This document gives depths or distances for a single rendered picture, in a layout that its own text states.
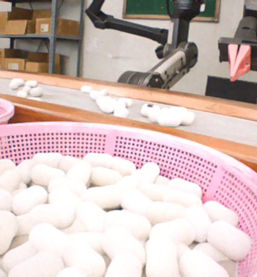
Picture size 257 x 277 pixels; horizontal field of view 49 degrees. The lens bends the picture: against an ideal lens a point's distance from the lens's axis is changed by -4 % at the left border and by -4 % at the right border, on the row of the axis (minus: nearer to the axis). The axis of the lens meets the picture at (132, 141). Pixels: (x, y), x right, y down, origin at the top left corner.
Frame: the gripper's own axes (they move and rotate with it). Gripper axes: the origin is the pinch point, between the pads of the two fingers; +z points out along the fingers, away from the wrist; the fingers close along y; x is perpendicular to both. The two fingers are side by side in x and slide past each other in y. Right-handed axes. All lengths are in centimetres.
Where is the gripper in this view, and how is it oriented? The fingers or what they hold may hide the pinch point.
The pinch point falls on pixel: (233, 76)
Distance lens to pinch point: 63.9
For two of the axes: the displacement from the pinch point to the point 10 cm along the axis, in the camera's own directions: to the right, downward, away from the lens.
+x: 2.5, 6.1, 7.5
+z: -4.3, 7.7, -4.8
